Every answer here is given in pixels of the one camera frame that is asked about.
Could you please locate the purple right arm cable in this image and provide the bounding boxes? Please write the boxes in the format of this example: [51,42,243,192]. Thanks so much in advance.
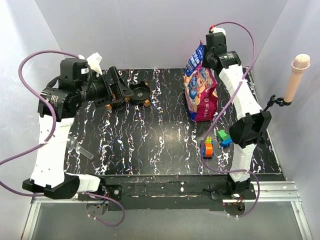
[200,21,261,219]

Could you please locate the green blue toy blocks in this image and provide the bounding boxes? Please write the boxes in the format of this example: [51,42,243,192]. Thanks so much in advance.
[217,129,233,148]

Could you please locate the pink microphone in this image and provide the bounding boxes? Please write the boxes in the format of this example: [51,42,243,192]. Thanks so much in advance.
[283,53,310,104]

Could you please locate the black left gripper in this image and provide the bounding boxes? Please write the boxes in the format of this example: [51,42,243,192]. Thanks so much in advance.
[77,66,134,108]

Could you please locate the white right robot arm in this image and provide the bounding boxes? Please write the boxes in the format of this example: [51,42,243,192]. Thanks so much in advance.
[202,27,272,199]

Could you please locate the black pet bowl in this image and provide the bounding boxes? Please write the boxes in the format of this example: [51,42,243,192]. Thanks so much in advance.
[105,97,130,110]
[129,81,151,108]

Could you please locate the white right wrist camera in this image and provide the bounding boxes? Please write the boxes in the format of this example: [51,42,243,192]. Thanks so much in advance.
[208,25,226,35]

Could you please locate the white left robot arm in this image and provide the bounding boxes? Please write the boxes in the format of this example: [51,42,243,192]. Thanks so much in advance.
[22,58,134,200]

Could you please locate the black microphone clamp stand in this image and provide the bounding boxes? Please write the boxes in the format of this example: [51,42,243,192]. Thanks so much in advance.
[259,94,293,145]

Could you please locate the black right pet bowl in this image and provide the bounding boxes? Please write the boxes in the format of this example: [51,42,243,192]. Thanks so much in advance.
[129,81,151,108]

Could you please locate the clear plastic scoop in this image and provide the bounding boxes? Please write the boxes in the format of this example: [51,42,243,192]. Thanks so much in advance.
[66,135,94,160]

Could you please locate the black left pet bowl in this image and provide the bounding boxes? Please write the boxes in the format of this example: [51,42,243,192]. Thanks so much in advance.
[105,97,130,110]

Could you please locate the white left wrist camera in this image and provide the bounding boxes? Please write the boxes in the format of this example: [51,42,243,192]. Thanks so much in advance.
[78,52,103,77]

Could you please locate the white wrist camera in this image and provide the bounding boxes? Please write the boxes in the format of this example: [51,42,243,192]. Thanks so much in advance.
[78,52,103,77]
[208,25,226,35]

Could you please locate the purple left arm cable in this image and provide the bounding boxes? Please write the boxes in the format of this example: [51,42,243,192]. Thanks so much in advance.
[0,49,126,227]

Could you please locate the aluminium frame rail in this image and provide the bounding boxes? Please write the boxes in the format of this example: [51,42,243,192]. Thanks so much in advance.
[22,181,313,240]

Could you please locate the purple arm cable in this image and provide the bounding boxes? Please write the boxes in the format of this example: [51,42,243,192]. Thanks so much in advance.
[200,21,261,219]
[0,49,126,227]

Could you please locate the pink pet food bag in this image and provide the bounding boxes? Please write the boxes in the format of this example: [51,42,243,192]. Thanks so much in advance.
[184,41,218,122]

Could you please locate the blue orange toy car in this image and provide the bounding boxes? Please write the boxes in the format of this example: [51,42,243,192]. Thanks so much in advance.
[201,137,214,159]

